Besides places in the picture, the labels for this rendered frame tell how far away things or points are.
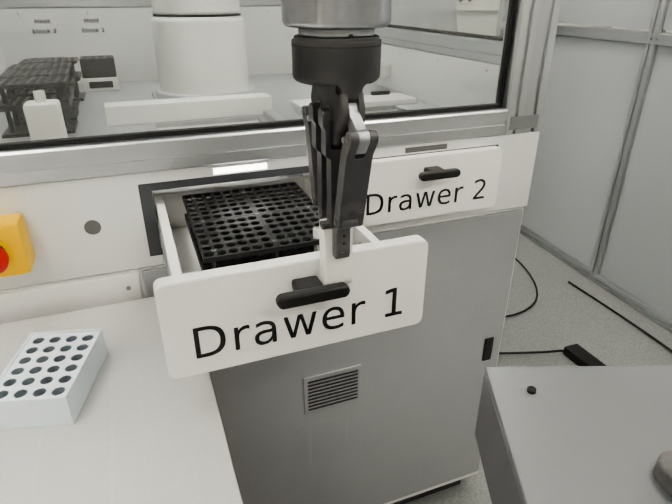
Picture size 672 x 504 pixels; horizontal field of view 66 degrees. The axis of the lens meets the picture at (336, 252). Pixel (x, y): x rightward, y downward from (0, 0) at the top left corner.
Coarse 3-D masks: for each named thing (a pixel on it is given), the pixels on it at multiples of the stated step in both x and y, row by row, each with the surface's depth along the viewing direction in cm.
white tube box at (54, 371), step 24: (48, 336) 64; (72, 336) 64; (96, 336) 63; (24, 360) 60; (48, 360) 59; (72, 360) 60; (96, 360) 62; (0, 384) 56; (24, 384) 57; (48, 384) 56; (72, 384) 55; (0, 408) 53; (24, 408) 54; (48, 408) 54; (72, 408) 55
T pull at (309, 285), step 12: (312, 276) 53; (300, 288) 51; (312, 288) 51; (324, 288) 51; (336, 288) 51; (348, 288) 52; (276, 300) 50; (288, 300) 50; (300, 300) 50; (312, 300) 51; (324, 300) 51
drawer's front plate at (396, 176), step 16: (384, 160) 84; (400, 160) 85; (416, 160) 86; (432, 160) 87; (448, 160) 88; (464, 160) 89; (480, 160) 91; (496, 160) 92; (384, 176) 85; (400, 176) 86; (416, 176) 87; (464, 176) 91; (480, 176) 92; (496, 176) 93; (368, 192) 85; (384, 192) 86; (400, 192) 87; (416, 192) 89; (464, 192) 92; (480, 192) 94; (496, 192) 95; (384, 208) 88; (416, 208) 90; (432, 208) 91; (448, 208) 92; (464, 208) 94; (480, 208) 95; (368, 224) 88
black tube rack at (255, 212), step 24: (216, 192) 79; (240, 192) 79; (264, 192) 79; (288, 192) 79; (192, 216) 70; (216, 216) 71; (240, 216) 70; (264, 216) 71; (288, 216) 71; (312, 216) 70; (192, 240) 72; (216, 240) 64; (240, 240) 64; (264, 240) 65; (216, 264) 62
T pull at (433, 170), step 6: (426, 168) 86; (432, 168) 86; (438, 168) 86; (450, 168) 86; (456, 168) 86; (420, 174) 84; (426, 174) 83; (432, 174) 84; (438, 174) 84; (444, 174) 85; (450, 174) 85; (456, 174) 86; (426, 180) 84
